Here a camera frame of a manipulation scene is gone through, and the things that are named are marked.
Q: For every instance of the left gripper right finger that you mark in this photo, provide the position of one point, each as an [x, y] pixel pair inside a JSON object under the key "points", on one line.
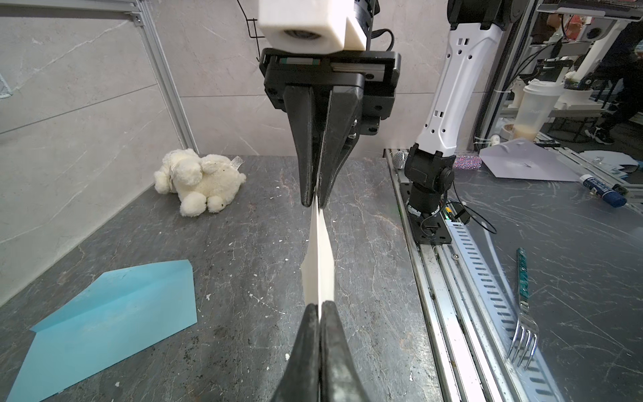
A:
{"points": [[339, 379]]}

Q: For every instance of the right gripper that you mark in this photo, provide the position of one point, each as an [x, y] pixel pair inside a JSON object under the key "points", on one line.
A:
{"points": [[342, 92]]}

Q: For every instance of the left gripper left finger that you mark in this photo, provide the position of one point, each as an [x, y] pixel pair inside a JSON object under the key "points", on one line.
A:
{"points": [[300, 381]]}

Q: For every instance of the beige letter paper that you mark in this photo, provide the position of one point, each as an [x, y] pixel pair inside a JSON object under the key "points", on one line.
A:
{"points": [[318, 267]]}

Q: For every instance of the light blue envelope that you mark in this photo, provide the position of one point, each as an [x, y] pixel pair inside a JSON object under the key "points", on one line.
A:
{"points": [[120, 314]]}

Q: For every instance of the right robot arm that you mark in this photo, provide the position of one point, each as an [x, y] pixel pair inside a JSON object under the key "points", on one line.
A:
{"points": [[475, 27]]}

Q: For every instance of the white plush teddy bear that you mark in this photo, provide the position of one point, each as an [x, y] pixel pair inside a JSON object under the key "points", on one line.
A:
{"points": [[208, 183]]}

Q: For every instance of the glitter pink microphone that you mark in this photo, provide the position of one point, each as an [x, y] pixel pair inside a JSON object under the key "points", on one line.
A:
{"points": [[462, 162]]}

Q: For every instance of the silver fork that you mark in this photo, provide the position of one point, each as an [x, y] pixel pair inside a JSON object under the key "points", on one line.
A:
{"points": [[526, 335]]}

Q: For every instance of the grey paper sheet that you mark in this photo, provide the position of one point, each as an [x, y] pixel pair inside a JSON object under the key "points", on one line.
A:
{"points": [[522, 159]]}

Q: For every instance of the plastic cup with lid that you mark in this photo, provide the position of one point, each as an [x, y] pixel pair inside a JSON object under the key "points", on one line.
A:
{"points": [[539, 99]]}

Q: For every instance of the blue marker pen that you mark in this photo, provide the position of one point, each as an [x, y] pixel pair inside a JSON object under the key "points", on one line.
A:
{"points": [[603, 191]]}

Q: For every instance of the black wire hook rack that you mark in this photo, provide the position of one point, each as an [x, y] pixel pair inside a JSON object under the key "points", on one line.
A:
{"points": [[253, 30]]}

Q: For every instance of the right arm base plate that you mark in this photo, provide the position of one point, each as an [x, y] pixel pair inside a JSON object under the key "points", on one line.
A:
{"points": [[426, 229]]}

